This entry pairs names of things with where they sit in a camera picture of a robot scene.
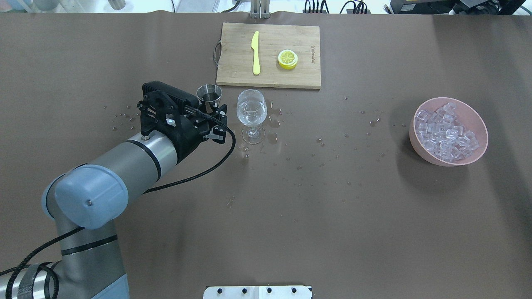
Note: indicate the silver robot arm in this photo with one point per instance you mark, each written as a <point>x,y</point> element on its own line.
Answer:
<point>84,261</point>

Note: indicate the clear ice cubes pile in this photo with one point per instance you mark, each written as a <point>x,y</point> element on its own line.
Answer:
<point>443,135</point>

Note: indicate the white mounting pedestal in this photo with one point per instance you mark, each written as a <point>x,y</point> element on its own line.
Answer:
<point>259,292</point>

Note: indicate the pink bowl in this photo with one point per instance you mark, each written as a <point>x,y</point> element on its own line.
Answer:
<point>470,118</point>

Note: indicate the steel jigger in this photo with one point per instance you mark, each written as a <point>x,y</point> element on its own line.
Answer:
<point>209,96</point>

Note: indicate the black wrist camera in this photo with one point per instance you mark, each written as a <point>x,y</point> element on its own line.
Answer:
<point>159,100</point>

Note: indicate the bamboo cutting board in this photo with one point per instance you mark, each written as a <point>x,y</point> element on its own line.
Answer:
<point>236,57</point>

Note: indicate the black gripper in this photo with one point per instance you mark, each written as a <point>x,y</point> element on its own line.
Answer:
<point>185,137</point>

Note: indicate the clear wine glass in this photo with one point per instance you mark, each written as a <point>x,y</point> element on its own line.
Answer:
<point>252,112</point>

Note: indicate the aluminium frame post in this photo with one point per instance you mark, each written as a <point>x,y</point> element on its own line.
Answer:
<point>260,9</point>

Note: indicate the yellow plastic knife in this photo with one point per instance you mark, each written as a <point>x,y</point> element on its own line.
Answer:
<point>256,69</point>

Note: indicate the yellow lemon slice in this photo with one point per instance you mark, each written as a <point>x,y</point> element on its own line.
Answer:
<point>287,59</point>

